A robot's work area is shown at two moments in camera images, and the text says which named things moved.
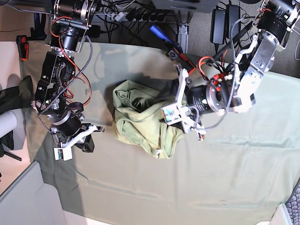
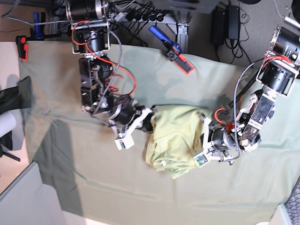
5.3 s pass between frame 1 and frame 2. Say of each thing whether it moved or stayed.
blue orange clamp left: stayed
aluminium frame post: stayed
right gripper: moved
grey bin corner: stayed
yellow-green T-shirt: moved
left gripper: moved
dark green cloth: stayed
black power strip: stayed
